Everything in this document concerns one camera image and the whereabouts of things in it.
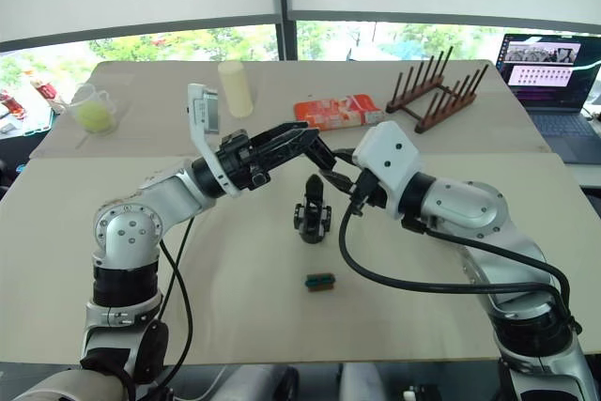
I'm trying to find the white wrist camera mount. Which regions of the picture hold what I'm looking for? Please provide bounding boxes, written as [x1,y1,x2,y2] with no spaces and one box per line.
[186,83,246,199]
[351,121,426,220]

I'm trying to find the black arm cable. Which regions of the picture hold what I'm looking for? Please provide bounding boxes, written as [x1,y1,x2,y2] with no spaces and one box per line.
[135,212,196,401]
[337,203,583,341]

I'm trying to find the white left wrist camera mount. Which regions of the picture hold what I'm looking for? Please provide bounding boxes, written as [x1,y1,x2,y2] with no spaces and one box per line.
[186,83,246,199]

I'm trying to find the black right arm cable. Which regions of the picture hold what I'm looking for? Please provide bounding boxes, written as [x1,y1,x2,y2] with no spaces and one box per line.
[337,203,583,341]

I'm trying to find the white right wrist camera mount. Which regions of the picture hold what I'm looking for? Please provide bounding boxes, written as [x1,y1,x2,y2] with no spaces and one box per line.
[351,121,426,220]

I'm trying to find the brown wooden peg rack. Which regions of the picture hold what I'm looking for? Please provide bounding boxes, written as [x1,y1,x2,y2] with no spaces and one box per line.
[385,46,489,134]

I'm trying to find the red white packaged item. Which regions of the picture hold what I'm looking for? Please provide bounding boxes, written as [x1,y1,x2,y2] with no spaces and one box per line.
[0,89,24,121]
[28,69,67,115]

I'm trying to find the clear plastic measuring cup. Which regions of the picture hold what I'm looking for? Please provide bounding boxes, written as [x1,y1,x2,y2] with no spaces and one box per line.
[69,83,119,136]

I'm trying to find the yellow-green ball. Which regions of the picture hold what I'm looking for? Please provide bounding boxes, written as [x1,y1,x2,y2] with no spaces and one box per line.
[77,102,113,133]

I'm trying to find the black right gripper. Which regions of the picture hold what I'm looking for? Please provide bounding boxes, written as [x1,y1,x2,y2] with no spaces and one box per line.
[319,147,389,216]

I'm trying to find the cream cylinder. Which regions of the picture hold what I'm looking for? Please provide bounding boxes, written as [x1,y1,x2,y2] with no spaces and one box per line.
[217,60,255,119]

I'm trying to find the open laptop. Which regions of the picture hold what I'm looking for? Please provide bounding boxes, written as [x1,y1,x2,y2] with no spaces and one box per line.
[496,33,601,165]

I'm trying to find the green and brown screw box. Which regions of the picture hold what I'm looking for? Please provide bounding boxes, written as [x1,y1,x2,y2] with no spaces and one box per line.
[303,272,336,294]

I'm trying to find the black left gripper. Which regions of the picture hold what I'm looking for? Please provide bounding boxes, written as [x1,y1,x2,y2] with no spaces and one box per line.
[216,121,323,193]

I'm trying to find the orange white snack package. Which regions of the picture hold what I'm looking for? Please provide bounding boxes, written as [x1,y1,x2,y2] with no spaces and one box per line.
[293,93,386,132]

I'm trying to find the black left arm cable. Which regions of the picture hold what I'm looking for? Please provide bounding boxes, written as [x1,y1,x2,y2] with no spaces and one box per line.
[135,212,196,401]

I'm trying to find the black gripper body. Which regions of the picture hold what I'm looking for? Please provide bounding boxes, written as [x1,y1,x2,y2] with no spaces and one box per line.
[293,198,334,245]

